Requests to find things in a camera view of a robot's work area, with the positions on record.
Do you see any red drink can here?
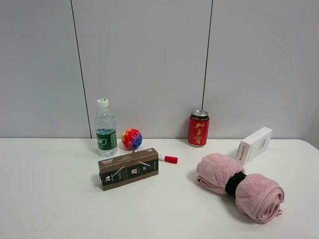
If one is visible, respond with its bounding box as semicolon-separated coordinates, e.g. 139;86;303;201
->
188;110;209;147

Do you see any red capped marker pen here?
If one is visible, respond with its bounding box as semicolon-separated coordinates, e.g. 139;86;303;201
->
132;150;179;164

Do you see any white small carton box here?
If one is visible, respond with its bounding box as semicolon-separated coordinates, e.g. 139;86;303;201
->
235;127;273;166

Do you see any rolled pink towel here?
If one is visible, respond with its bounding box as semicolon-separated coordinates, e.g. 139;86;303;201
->
196;153;285;224

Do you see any rainbow coloured ball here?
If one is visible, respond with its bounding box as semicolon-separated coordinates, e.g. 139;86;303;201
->
122;128;143;151

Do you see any black elastic band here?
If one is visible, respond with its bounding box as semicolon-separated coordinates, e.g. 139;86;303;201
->
225;172;246;198

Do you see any clear water bottle green label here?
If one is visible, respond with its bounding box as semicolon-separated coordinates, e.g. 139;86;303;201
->
95;99;118;157

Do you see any brown rectangular cardboard box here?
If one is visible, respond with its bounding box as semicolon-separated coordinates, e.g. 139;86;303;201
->
98;148;159;191

